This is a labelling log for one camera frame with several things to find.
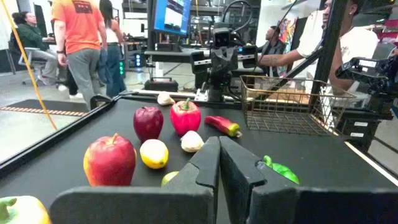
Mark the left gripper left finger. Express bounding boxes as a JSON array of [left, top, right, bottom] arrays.
[[49, 136, 221, 224]]

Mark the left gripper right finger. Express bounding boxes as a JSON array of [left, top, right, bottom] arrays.
[[219, 136, 398, 224]]

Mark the green lime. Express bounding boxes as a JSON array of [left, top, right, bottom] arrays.
[[160, 170, 180, 188]]

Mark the green bell pepper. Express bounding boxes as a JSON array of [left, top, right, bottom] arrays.
[[262, 154, 301, 185]]

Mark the yellow lemon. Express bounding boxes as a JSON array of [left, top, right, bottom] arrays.
[[139, 138, 170, 170]]

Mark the white garlic bulb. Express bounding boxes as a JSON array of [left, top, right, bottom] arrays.
[[180, 130, 205, 154], [156, 91, 177, 106]]

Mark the red chili pepper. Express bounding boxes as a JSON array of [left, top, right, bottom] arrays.
[[203, 115, 243, 139]]

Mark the red bell pepper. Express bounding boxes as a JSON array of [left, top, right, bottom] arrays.
[[169, 98, 202, 138]]

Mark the dark red apple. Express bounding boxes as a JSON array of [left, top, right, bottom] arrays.
[[133, 106, 165, 144]]

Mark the red yellow apple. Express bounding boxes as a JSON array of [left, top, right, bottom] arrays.
[[83, 133, 138, 187]]

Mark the yellow bell pepper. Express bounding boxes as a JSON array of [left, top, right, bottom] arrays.
[[0, 195, 52, 224]]

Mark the black desk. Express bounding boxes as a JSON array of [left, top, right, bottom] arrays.
[[144, 48, 218, 65]]

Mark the person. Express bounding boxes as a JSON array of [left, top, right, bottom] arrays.
[[51, 0, 108, 111], [98, 0, 127, 98], [259, 25, 287, 77], [257, 0, 380, 103], [11, 11, 60, 86]]

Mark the black computer case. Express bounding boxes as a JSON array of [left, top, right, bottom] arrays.
[[144, 77, 180, 93]]

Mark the computer monitor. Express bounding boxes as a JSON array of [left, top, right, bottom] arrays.
[[153, 0, 192, 37]]

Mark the colourful poster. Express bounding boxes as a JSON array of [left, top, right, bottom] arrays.
[[277, 17, 298, 77]]

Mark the black drawer unit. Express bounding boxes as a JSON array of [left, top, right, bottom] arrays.
[[335, 115, 382, 152]]

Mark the black robot equipment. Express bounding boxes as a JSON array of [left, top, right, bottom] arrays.
[[335, 55, 398, 96]]

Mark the black hazard striped mat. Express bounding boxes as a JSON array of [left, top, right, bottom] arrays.
[[0, 98, 91, 118]]

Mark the office chair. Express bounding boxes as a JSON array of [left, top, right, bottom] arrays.
[[7, 40, 47, 86]]

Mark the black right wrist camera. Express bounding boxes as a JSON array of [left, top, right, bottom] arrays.
[[213, 27, 231, 48]]

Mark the gold wire basket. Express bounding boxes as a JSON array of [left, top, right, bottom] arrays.
[[239, 74, 357, 136]]

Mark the yellow hanging cable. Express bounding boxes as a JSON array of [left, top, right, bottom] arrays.
[[0, 0, 58, 131]]

